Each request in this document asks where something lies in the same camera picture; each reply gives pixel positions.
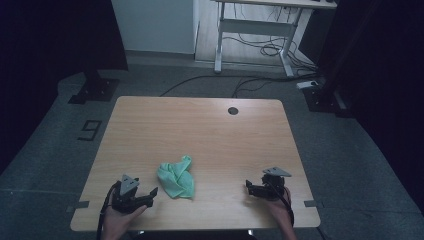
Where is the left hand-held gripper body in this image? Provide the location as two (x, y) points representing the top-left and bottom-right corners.
(110, 173), (141, 214)

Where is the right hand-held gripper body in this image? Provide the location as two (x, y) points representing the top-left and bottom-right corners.
(261, 166), (293, 201)

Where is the green microfibre cloth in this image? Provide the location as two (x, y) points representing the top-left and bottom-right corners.
(156, 154), (196, 200)

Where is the person's left hand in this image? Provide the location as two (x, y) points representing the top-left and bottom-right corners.
(102, 204), (148, 233)

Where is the person's right hand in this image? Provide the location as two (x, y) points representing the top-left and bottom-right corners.
(265, 187), (295, 228)

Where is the grey tape strip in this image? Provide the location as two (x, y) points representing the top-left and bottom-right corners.
(303, 199), (325, 209)
(65, 200), (91, 214)

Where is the black tape floor mark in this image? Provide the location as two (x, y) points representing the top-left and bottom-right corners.
(77, 119), (103, 142)

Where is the white power strip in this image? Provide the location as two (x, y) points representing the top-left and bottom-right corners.
(296, 80), (320, 91)

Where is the black stand with square base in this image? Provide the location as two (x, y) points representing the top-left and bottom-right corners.
(67, 69), (121, 105)

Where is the dark curtain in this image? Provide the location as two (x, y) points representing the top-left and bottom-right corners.
(0, 0), (130, 175)
(315, 0), (424, 214)

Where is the left hand-held gripper black cable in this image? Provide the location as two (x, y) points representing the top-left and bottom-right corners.
(96, 180), (121, 240)

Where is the hand-held gripper black cable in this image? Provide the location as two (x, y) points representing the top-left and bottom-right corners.
(96, 180), (121, 240)
(269, 181), (296, 228)

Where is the right hand-held gripper black cable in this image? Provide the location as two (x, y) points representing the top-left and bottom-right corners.
(269, 181), (296, 228)

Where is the short black floor cable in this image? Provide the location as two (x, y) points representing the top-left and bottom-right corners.
(231, 78), (275, 99)

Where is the black stand with grey rail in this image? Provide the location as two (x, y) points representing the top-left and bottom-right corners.
(302, 79), (355, 119)

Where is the long black floor cable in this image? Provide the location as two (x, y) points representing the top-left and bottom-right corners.
(159, 74), (303, 98)

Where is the tangle of black cables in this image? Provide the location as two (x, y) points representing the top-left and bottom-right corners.
(222, 33), (318, 76)

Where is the white desk frame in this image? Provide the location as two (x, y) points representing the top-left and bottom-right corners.
(213, 0), (338, 78)

